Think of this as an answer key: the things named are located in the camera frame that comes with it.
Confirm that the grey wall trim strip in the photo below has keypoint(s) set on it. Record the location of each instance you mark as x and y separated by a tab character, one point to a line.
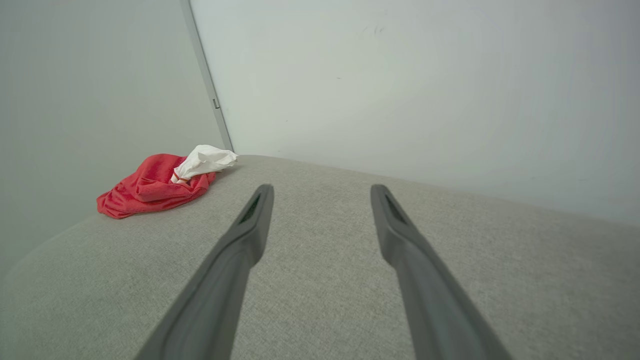
205	65

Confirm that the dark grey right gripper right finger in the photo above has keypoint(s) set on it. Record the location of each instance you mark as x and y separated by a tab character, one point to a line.
430	300

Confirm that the red and white shirt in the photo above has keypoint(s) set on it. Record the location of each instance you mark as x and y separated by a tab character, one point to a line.
150	192

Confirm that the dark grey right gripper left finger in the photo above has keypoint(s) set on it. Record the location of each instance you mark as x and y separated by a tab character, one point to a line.
220	300

